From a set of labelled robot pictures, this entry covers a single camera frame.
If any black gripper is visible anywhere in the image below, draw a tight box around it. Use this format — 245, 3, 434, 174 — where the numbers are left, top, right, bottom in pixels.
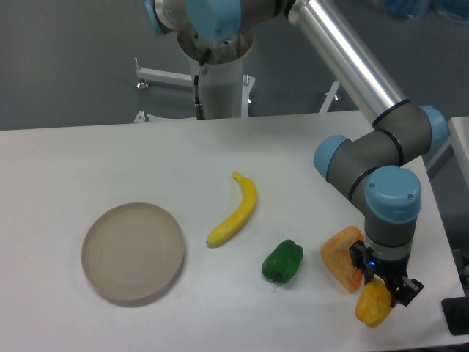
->
349, 240, 424, 307

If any yellow toy pepper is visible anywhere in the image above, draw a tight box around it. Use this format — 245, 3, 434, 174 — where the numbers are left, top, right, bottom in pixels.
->
355, 279, 393, 328

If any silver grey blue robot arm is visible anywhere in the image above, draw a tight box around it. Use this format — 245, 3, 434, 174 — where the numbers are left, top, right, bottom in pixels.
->
143, 1, 448, 305

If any green toy pepper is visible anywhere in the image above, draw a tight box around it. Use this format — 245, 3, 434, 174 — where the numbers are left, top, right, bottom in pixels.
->
261, 239, 303, 284

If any beige round plate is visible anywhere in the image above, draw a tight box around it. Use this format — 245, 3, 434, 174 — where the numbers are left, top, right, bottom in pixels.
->
81, 202, 185, 307

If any orange toy pizza slice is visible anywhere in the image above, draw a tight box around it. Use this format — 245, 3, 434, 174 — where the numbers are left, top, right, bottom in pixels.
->
320, 226, 364, 293

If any black device at table edge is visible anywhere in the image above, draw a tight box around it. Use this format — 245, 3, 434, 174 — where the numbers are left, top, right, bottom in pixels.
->
440, 249, 469, 336

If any yellow toy banana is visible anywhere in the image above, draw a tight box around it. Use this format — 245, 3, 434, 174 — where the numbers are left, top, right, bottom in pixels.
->
206, 172, 258, 248

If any blue bag in background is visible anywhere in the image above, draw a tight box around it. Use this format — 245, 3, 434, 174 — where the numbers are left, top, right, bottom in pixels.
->
371, 0, 468, 26

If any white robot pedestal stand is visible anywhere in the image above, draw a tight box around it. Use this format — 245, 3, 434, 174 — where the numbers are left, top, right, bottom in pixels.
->
132, 54, 344, 124

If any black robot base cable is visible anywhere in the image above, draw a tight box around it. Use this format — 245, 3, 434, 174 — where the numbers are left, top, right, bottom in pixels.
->
193, 48, 213, 120

